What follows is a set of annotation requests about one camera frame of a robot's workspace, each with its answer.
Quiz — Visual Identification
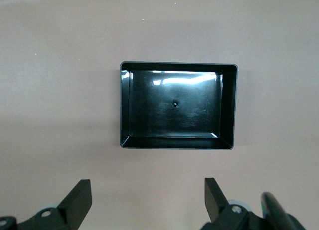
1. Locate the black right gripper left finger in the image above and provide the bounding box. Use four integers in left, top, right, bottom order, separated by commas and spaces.
0, 179, 93, 230

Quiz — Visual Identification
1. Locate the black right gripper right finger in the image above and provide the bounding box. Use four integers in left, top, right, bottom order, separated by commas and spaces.
200, 177, 307, 230

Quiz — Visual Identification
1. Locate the black plastic box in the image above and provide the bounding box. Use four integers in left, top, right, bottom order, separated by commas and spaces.
119, 61, 239, 150

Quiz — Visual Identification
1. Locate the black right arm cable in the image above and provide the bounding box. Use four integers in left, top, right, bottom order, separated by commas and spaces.
260, 192, 298, 230

